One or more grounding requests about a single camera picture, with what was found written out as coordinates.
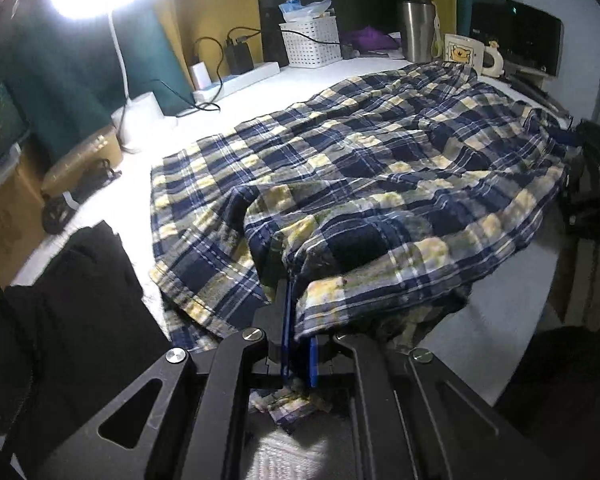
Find white charger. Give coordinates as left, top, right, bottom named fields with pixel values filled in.
left=190, top=61, right=212, bottom=90

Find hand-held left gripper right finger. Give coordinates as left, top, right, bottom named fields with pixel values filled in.
left=305, top=332, right=548, bottom=480

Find purple cloth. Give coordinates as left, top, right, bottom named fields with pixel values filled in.
left=341, top=26, right=396, bottom=54

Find black charger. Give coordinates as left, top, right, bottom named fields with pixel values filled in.
left=225, top=42, right=254, bottom=75

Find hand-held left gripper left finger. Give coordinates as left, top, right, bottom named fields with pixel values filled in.
left=30, top=278, right=298, bottom=480

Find black charger cable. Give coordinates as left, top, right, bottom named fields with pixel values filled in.
left=195, top=36, right=227, bottom=94
left=227, top=26, right=341, bottom=47

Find clear plastic bag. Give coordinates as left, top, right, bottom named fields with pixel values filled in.
left=300, top=0, right=336, bottom=21

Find white quilted mat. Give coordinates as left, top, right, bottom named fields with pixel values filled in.
left=15, top=52, right=581, bottom=407

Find black lamp cable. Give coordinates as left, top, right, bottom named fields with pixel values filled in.
left=152, top=77, right=222, bottom=114

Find blue yellow plaid shirt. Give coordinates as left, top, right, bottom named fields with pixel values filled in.
left=149, top=60, right=578, bottom=433

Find black garment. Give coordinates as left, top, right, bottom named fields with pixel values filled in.
left=0, top=220, right=174, bottom=480

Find teal cushion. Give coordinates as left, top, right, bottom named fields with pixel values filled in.
left=0, top=0, right=191, bottom=161

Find white power strip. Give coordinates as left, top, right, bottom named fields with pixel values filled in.
left=192, top=61, right=281, bottom=104

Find white plastic basket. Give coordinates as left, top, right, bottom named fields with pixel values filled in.
left=279, top=16, right=342, bottom=69

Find black vertical post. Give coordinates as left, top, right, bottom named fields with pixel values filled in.
left=254, top=0, right=284, bottom=67

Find brown round container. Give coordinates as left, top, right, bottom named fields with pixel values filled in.
left=41, top=125, right=124, bottom=194

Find white hanging tag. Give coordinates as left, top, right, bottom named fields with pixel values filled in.
left=430, top=5, right=444, bottom=57

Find white desk lamp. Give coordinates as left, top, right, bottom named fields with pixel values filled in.
left=47, top=0, right=181, bottom=154

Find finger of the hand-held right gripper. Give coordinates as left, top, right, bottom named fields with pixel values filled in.
left=548, top=125, right=583, bottom=148

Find steel tumbler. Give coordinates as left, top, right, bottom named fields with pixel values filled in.
left=397, top=0, right=438, bottom=64

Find white printed mug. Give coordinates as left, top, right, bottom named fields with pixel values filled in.
left=442, top=33, right=506, bottom=79

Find black electronic device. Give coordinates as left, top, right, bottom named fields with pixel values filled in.
left=469, top=2, right=565, bottom=80

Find blue tissue pack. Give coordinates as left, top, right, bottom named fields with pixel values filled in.
left=279, top=0, right=306, bottom=24

